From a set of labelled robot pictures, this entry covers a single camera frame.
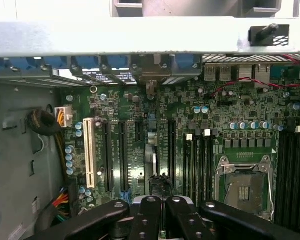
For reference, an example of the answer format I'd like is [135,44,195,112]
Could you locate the dark grey open PC case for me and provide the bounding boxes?
[0,16,300,240]

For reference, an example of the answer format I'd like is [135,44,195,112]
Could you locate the wire locking lever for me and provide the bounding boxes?
[266,159,276,222]

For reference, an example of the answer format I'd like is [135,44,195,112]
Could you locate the black sleeved power cable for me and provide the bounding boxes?
[26,108,77,216]

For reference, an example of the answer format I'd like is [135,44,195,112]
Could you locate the black chassis switch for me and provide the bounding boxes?
[248,23,291,48]

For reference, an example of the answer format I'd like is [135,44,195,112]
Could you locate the green motherboard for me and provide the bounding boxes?
[57,82,300,227]

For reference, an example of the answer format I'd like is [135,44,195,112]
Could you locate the coloured power wire bundle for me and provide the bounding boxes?
[51,186,72,223]

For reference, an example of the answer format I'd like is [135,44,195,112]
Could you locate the CPU socket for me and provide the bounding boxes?
[214,154,276,222]

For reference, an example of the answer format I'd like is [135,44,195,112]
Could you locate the black RAM slot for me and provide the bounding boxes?
[284,124,300,227]
[183,133,194,200]
[276,117,287,226]
[206,128,216,198]
[191,139,201,198]
[199,129,209,198]
[293,134,300,228]

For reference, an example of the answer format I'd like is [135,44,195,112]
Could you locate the white power connector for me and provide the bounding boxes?
[54,106,73,129]

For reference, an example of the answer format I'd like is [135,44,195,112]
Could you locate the short black expansion slot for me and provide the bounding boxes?
[135,120,144,142]

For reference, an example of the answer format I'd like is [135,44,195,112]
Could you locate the grey plastic parts rack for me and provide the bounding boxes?
[109,0,295,19]

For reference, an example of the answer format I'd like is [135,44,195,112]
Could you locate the red black twisted wire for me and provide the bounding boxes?
[211,53,300,98]

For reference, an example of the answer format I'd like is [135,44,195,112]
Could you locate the white expansion slot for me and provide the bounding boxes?
[82,116,96,190]

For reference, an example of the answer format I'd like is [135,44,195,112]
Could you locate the long black expansion slot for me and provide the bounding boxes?
[167,119,178,187]
[102,120,114,193]
[118,120,130,198]

